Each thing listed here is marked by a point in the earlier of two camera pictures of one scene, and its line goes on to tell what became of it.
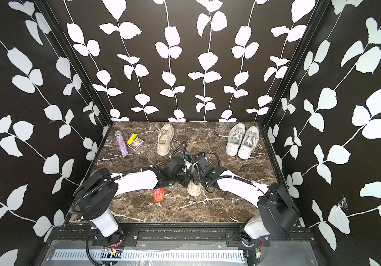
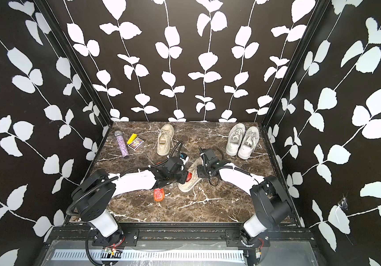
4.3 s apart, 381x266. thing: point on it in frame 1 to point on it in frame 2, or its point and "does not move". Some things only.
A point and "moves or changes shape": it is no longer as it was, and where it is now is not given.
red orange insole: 159,194 does not move
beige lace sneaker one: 164,139 does not move
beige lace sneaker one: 194,189 moves or changes shape
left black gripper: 188,177 does not move
